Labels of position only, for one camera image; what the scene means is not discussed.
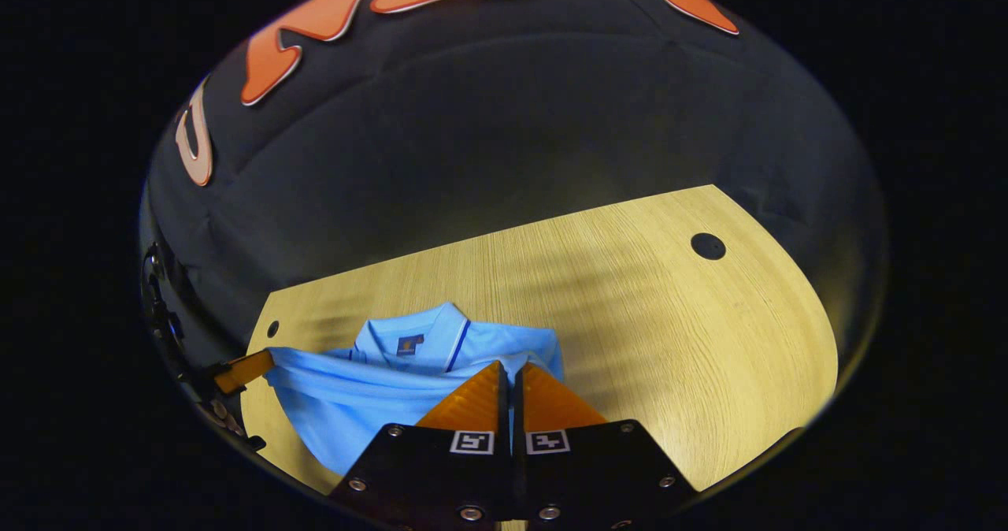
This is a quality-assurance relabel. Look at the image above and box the light blue polo T-shirt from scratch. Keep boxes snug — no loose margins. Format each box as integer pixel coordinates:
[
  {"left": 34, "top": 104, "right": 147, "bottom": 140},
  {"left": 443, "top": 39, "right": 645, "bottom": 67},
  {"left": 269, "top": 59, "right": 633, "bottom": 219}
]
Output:
[{"left": 264, "top": 303, "right": 565, "bottom": 477}]

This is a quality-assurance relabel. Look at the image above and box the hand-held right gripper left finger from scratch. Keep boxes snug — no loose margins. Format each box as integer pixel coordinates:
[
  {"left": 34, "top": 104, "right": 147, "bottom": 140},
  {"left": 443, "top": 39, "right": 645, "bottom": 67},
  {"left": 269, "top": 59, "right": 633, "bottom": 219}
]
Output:
[{"left": 328, "top": 360, "right": 517, "bottom": 531}]

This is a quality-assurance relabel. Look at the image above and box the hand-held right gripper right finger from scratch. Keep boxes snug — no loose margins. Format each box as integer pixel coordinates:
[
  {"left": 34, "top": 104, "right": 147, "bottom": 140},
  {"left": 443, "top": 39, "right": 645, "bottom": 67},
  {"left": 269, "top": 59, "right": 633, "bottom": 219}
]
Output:
[{"left": 513, "top": 362, "right": 699, "bottom": 531}]

